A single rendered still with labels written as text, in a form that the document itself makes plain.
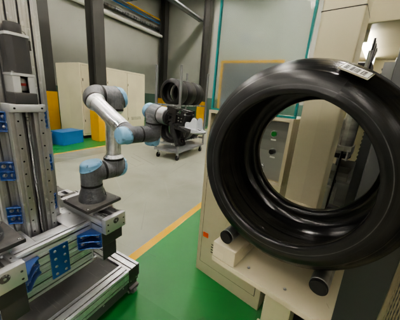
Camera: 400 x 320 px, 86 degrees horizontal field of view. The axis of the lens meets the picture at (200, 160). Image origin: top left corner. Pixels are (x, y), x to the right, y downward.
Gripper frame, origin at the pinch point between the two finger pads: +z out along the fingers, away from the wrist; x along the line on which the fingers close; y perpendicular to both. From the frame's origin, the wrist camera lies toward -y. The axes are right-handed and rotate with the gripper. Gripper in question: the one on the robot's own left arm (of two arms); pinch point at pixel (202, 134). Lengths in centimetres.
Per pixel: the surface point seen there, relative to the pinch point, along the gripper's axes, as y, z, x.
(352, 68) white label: 26, 43, -10
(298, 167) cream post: -7.3, 31.7, 26.3
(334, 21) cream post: 45, 27, 26
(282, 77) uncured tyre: 23.0, 29.5, -11.3
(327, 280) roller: -22, 54, -9
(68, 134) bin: -153, -509, 130
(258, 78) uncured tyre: 22.1, 23.1, -10.1
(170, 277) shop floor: -124, -30, 30
